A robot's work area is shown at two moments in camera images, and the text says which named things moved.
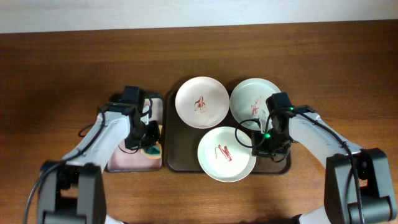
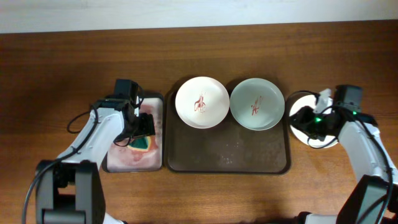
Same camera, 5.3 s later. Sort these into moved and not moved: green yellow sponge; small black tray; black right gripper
Moved: black right gripper; green yellow sponge
Not moved: small black tray
